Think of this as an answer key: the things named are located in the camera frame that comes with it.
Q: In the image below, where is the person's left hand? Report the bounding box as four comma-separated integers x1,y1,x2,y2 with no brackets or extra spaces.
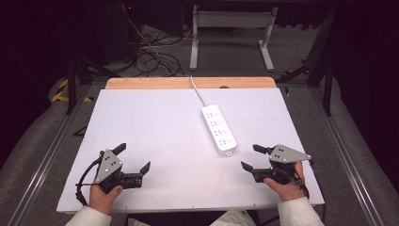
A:
88,183,124,217

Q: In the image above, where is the white metal table frame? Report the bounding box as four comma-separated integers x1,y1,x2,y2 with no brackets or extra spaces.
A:
188,4,279,73

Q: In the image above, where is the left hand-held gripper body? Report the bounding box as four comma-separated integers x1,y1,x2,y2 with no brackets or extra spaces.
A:
94,149,144,194

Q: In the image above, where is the white power strip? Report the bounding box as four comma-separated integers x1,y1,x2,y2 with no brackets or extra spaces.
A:
200,104,238,157

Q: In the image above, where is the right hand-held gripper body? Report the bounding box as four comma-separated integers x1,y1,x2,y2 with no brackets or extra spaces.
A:
252,143,313,186

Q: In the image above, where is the yellow black hazard tape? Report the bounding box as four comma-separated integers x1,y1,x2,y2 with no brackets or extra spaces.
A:
50,77,95,104

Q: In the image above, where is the black metal stand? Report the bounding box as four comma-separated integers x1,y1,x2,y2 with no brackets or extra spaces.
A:
275,8,336,118
61,46,124,116

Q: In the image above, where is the thin white floor cable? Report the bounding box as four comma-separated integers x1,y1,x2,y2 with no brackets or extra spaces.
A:
122,3,196,78

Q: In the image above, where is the person's lap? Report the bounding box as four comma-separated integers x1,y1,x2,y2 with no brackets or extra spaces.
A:
126,209,262,226

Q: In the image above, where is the aluminium floor rail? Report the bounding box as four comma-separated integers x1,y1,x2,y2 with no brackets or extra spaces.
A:
308,84,386,226
7,84,92,226

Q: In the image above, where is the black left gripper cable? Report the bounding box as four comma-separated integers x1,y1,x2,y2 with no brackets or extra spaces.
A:
74,155,105,207

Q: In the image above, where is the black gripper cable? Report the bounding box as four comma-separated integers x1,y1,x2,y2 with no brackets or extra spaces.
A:
293,159,316,201
74,155,105,207

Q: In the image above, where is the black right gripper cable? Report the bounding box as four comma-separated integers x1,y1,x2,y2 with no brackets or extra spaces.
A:
293,159,316,201

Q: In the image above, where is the wooden table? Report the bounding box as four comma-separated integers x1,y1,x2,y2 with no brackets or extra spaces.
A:
104,76,278,90

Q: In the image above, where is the white power strip cable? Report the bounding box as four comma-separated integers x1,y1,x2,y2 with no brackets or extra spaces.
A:
189,75,210,107

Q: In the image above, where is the person's right hand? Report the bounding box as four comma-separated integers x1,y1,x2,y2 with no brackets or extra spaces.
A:
263,161,308,202

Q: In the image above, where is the black floor cable bundle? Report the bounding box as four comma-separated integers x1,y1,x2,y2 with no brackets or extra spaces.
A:
134,26,186,78

